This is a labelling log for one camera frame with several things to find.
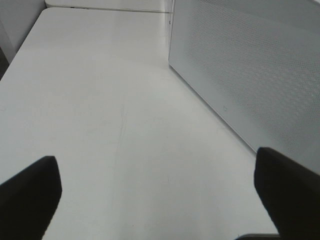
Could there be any white microwave door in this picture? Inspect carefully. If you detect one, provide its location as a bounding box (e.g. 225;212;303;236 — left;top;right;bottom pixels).
168;0;320;173

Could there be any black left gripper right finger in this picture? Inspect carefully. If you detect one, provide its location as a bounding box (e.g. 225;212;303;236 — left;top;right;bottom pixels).
254;147;320;240

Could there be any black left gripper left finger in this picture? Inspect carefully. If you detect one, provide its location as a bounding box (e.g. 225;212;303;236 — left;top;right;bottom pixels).
0;156;62;240

